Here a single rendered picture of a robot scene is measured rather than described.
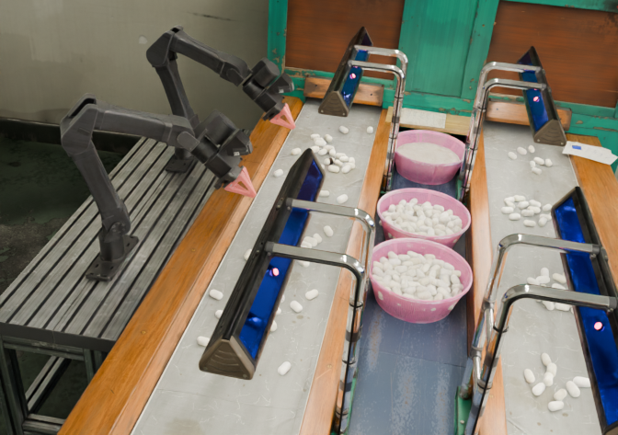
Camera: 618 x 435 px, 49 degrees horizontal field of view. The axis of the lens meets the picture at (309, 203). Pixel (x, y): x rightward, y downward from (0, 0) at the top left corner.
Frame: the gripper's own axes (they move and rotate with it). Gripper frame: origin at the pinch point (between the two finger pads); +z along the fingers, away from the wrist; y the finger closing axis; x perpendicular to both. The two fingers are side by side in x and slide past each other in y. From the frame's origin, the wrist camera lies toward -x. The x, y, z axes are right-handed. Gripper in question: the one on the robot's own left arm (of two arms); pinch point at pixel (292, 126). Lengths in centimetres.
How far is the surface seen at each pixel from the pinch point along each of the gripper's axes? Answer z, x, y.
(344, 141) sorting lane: 19.1, -1.0, 18.8
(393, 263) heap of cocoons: 37, -16, -49
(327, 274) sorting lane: 24, -6, -59
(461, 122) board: 47, -30, 40
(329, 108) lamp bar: -1.4, -25.5, -30.0
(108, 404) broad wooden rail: -2, 13, -113
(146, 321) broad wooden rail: -4, 15, -90
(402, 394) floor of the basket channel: 45, -15, -88
